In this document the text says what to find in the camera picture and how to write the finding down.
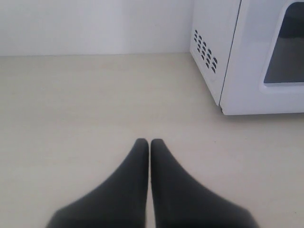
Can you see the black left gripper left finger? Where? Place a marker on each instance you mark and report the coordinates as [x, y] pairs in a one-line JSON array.
[[119, 202]]

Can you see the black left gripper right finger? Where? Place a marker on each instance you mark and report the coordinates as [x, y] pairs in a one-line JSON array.
[[182, 202]]

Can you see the white microwave door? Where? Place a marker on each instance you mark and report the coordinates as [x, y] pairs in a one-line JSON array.
[[265, 73]]

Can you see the white microwave oven body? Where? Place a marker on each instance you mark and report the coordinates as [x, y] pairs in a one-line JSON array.
[[213, 28]]

